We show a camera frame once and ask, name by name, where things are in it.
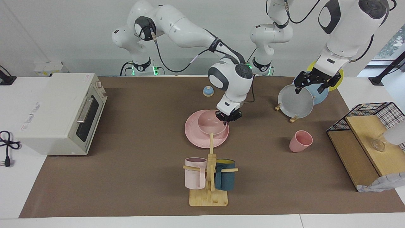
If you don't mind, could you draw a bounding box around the pink bowl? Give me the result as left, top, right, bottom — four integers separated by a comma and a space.
198, 110, 228, 136

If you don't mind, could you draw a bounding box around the pink tumbler cup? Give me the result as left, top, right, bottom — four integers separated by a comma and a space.
289, 130, 313, 153

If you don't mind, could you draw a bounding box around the light blue plate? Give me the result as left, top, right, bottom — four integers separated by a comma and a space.
293, 75, 329, 105

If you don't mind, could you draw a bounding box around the grey plate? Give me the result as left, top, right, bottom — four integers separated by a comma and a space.
278, 84, 314, 119

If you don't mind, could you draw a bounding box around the yellow plate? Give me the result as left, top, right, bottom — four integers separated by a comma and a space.
306, 60, 344, 92

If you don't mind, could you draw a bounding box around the wooden plate rack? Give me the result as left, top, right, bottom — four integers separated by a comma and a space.
275, 101, 300, 124

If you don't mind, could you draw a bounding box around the pink speckled plate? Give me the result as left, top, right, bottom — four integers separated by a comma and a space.
185, 110, 229, 149

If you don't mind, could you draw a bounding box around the dark teal mug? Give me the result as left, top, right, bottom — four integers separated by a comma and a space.
214, 159, 236, 191

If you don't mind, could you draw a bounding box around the pale pink mug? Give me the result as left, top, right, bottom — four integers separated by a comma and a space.
185, 157, 208, 190

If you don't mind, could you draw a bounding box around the black angled stand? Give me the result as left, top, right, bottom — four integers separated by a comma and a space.
368, 51, 405, 86

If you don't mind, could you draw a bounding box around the wooden shelf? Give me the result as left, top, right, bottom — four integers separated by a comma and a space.
327, 115, 405, 192

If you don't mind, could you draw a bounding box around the wooden mug tree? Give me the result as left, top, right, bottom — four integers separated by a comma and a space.
183, 132, 239, 207

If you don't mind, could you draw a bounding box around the clear glass cup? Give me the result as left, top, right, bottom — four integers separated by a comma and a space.
371, 136, 387, 152

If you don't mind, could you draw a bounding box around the brown table mat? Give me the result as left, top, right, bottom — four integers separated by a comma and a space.
19, 76, 405, 218

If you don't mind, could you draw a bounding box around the beige toaster oven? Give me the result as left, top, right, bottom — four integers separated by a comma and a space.
16, 73, 108, 156

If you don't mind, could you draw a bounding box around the black table clamp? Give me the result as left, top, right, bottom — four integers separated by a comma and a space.
0, 65, 17, 86

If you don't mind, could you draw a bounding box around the black wire basket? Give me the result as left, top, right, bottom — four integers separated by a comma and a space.
326, 102, 405, 153

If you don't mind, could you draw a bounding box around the black base cable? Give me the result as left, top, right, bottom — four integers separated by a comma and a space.
246, 47, 259, 69
120, 61, 134, 76

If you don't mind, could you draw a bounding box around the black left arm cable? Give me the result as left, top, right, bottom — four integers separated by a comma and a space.
265, 0, 376, 63

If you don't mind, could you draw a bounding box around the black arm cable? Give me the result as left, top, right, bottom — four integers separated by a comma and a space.
265, 0, 376, 63
151, 29, 222, 73

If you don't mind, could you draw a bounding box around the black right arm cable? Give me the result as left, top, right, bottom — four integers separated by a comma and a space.
151, 29, 222, 73

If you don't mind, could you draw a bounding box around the black toaster power cord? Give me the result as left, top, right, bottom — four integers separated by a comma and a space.
0, 130, 22, 168

